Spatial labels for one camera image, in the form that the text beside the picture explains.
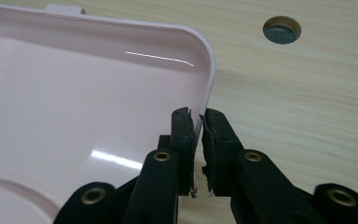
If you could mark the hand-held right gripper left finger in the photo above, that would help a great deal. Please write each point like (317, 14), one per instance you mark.
(155, 186)

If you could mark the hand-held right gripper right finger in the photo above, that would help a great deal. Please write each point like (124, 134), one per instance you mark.
(254, 186)

